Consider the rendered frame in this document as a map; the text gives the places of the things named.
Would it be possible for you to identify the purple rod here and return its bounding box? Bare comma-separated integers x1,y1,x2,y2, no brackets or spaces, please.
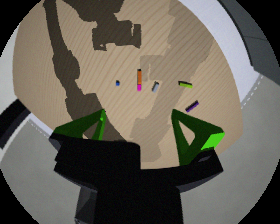
186,101,199,113

